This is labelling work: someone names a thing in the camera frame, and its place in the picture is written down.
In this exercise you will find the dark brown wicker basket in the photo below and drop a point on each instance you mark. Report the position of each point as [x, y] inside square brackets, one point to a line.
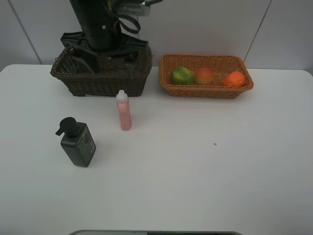
[112, 75]

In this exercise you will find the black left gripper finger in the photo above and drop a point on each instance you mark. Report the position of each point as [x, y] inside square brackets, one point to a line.
[131, 60]
[87, 60]

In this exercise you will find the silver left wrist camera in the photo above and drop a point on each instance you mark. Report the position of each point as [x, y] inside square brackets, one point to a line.
[135, 7]

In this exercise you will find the green lime fruit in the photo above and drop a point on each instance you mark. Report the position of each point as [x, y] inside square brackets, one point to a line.
[181, 76]

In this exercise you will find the dark green pump bottle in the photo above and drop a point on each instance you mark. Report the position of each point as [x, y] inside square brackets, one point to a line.
[77, 141]

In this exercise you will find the orange tangerine fruit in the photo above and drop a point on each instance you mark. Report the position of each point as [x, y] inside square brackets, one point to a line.
[234, 79]

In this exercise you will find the red yellow peach fruit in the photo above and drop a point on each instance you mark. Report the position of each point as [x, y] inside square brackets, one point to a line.
[204, 76]

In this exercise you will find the pink bottle white cap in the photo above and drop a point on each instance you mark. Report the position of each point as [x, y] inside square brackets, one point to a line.
[123, 107]

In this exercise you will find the orange wicker basket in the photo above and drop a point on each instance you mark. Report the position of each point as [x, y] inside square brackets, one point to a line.
[221, 65]

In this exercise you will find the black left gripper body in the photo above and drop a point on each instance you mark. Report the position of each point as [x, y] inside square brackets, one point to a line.
[101, 30]

